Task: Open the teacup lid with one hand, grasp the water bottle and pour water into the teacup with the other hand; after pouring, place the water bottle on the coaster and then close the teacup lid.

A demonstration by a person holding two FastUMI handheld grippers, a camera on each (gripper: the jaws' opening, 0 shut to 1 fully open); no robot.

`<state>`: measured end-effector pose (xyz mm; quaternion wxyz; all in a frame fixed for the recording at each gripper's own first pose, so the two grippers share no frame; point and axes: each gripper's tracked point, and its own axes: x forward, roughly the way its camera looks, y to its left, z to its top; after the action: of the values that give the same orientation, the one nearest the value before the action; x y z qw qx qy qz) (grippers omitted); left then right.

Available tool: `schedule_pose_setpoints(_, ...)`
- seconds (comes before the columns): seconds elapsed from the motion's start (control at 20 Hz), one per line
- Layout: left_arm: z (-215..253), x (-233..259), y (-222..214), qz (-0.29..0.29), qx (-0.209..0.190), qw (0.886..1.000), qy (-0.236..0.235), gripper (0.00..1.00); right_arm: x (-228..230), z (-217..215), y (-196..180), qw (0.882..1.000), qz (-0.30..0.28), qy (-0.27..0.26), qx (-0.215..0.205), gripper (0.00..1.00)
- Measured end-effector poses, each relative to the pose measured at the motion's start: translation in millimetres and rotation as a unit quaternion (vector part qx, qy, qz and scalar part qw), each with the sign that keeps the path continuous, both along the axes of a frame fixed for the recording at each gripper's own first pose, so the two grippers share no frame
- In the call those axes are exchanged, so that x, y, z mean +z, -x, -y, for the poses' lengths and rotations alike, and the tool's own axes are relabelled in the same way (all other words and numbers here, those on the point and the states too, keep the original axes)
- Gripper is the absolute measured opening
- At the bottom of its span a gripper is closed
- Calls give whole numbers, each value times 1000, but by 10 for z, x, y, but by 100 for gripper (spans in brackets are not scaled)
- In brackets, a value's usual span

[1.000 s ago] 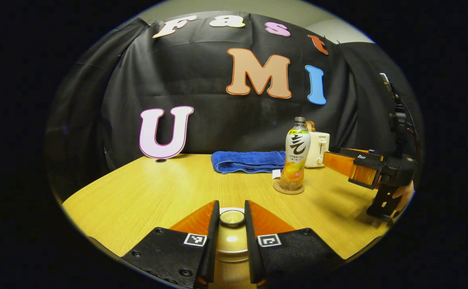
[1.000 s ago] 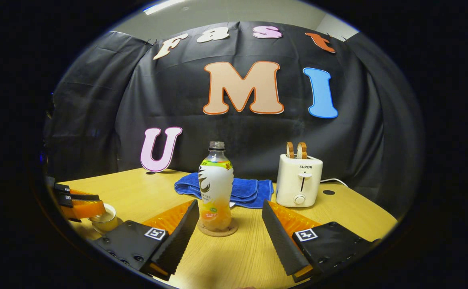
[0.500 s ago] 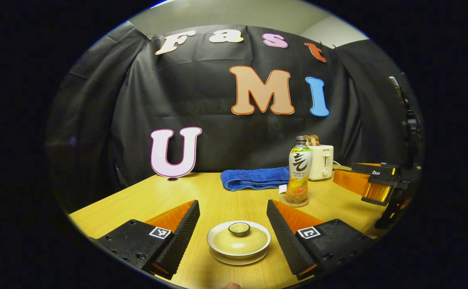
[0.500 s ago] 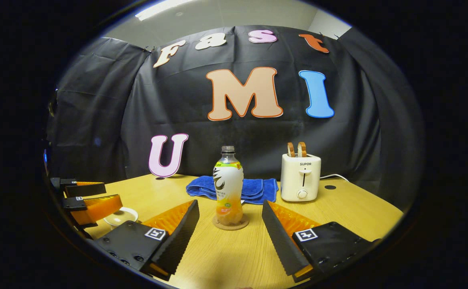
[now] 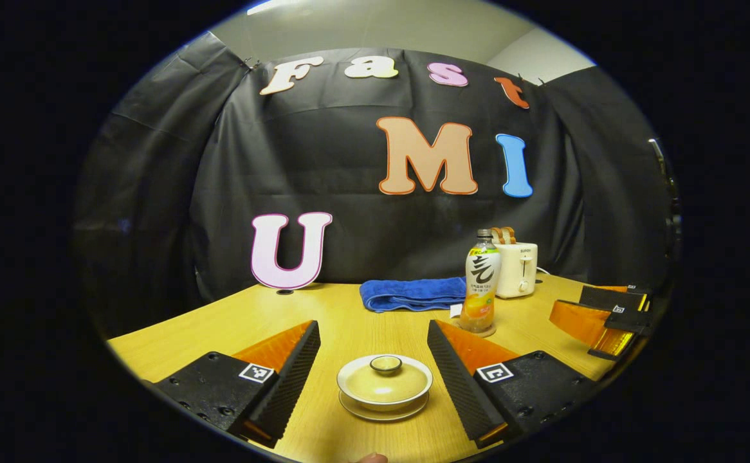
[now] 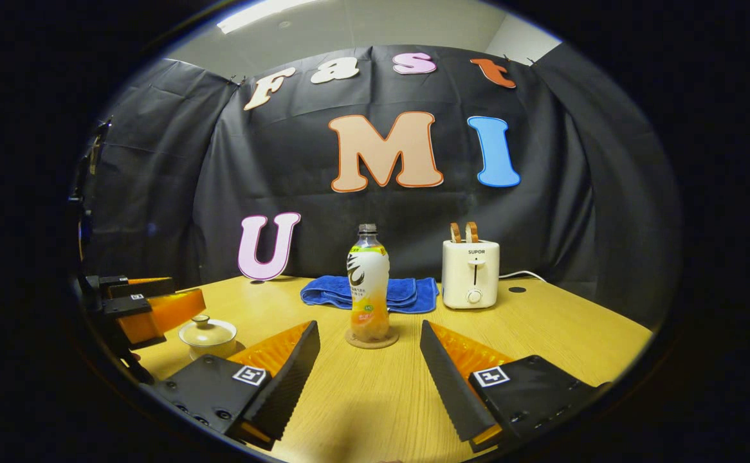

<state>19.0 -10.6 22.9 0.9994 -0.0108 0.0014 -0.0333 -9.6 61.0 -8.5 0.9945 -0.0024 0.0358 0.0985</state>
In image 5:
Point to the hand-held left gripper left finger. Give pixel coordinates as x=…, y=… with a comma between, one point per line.
x=291, y=386

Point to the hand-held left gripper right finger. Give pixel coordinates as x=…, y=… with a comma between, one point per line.
x=455, y=386

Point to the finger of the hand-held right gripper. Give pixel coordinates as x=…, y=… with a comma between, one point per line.
x=590, y=325
x=613, y=298

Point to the cream ceramic teacup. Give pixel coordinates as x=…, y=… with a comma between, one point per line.
x=343, y=386

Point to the round wooden coaster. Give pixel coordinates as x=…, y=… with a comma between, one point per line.
x=487, y=333

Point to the clear plastic water bottle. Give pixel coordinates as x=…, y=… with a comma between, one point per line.
x=481, y=283

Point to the cream ceramic saucer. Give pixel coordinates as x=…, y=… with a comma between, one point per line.
x=384, y=416

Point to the white toaster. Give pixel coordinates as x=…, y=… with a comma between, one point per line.
x=520, y=270

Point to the folded blue towel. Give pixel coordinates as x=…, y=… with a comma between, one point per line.
x=413, y=292

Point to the toast bread slice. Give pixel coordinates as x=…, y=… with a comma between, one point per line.
x=509, y=235
x=497, y=235

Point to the black backdrop cloth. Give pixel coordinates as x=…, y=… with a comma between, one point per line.
x=349, y=225

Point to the ceiling light strip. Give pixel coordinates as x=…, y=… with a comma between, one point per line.
x=278, y=5

